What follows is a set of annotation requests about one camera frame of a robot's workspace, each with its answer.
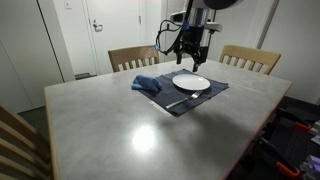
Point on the wooden chair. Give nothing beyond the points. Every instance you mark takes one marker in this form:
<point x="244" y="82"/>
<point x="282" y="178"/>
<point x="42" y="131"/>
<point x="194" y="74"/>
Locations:
<point x="24" y="152"/>
<point x="251" y="59"/>
<point x="133" y="57"/>

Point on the wooden chair far right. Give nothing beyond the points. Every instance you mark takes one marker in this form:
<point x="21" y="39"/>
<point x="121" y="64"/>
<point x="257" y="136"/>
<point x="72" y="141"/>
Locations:
<point x="251" y="59"/>

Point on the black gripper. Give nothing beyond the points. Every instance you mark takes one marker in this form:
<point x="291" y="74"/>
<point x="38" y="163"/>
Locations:
<point x="189" y="43"/>

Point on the dark blue placemat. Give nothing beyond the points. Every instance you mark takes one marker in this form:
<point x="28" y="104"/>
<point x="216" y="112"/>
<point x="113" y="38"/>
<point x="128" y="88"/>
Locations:
<point x="171" y="93"/>

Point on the orange black clamp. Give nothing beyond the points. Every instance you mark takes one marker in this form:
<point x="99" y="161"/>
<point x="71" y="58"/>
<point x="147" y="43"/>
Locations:
<point x="296" y="120"/>
<point x="282" y="164"/>

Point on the blue folded cloth napkin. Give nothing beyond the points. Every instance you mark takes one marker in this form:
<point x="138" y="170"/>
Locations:
<point x="149" y="83"/>

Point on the orange black clamp near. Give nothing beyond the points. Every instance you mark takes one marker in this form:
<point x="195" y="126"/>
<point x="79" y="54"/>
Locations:
<point x="282" y="164"/>

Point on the white door with handle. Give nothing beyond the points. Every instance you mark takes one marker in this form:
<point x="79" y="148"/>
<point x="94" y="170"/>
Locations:
<point x="121" y="27"/>

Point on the silver metal fork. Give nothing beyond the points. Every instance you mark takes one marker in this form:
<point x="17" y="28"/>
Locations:
<point x="193" y="96"/>

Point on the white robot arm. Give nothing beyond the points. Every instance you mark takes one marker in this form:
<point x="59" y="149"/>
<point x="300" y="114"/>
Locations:
<point x="193" y="5"/>

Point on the wooden chair near left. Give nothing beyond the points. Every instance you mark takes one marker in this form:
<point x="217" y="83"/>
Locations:
<point x="24" y="152"/>

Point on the silver door handle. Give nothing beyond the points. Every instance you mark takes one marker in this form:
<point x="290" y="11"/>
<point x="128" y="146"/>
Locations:
<point x="97" y="27"/>

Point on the wooden chair far left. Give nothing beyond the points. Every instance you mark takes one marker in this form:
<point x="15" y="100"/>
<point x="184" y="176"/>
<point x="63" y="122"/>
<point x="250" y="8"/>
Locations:
<point x="133" y="57"/>

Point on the white round plate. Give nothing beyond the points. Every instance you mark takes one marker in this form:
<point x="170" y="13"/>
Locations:
<point x="190" y="82"/>

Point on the orange black clamp far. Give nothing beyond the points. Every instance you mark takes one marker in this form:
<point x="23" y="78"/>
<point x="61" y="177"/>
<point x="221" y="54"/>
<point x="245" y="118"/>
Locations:
<point x="296" y="120"/>

